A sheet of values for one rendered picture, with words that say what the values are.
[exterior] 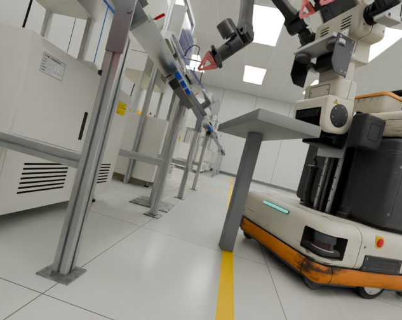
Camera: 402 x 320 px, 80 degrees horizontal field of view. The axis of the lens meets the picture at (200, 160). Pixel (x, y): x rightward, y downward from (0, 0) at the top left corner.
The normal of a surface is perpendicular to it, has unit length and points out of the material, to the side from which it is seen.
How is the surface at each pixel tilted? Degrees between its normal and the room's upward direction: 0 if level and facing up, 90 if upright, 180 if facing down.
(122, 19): 90
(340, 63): 90
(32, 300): 0
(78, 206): 90
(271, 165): 90
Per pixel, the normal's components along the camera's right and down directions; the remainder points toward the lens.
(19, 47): -0.13, -0.02
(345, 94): 0.32, 0.10
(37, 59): 0.96, 0.25
